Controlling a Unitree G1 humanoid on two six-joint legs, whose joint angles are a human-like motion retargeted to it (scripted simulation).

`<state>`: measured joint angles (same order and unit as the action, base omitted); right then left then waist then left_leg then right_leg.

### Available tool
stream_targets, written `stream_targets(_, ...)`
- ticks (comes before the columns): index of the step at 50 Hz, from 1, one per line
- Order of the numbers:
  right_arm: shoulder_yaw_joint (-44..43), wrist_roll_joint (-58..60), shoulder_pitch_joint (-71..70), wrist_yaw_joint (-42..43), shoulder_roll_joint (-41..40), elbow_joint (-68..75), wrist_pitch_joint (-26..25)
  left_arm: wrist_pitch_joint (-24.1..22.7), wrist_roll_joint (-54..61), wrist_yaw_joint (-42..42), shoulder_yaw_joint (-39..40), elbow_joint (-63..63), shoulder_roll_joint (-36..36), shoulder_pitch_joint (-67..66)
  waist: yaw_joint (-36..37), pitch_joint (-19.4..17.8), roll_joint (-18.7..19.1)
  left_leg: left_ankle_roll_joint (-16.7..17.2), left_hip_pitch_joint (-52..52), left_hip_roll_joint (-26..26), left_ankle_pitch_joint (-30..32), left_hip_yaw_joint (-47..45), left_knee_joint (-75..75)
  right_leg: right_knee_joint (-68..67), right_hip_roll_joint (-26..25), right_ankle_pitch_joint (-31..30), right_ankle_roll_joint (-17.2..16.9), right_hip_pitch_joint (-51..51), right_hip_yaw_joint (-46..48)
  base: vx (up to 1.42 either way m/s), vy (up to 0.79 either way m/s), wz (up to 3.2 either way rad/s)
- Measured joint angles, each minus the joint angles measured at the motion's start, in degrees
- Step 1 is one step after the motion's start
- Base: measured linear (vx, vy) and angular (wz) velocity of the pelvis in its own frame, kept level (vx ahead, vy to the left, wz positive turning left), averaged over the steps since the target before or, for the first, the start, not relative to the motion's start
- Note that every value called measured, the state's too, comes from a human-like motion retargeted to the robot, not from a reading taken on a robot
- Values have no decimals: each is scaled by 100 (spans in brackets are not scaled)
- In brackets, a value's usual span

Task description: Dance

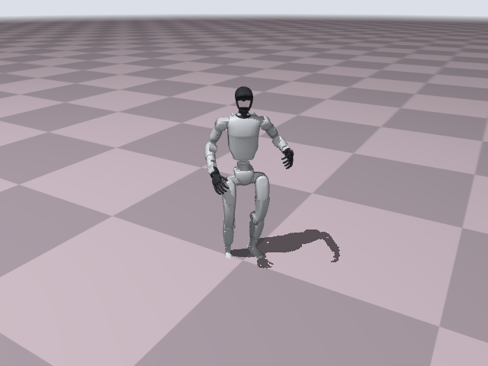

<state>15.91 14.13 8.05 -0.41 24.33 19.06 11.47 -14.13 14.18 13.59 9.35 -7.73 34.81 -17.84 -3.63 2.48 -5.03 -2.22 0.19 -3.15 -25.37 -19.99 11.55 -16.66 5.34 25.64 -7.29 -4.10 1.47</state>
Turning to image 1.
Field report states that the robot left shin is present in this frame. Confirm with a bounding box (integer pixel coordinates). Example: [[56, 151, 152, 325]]
[[249, 220, 264, 249]]

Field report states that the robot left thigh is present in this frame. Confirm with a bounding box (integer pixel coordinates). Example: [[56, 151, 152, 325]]
[[249, 172, 270, 224]]

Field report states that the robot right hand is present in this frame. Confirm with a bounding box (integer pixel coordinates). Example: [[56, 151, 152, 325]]
[[210, 166, 229, 195]]

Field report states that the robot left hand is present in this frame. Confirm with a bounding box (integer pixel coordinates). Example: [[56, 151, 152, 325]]
[[281, 148, 294, 169]]

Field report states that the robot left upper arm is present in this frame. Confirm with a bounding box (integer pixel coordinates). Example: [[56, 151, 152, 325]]
[[258, 116, 282, 148]]

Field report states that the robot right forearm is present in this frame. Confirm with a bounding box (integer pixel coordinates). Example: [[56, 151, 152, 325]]
[[204, 143, 219, 173]]

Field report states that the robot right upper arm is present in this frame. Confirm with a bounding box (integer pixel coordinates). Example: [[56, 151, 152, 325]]
[[207, 117, 229, 153]]

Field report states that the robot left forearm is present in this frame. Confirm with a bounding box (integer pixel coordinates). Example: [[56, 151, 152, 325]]
[[278, 136, 293, 155]]

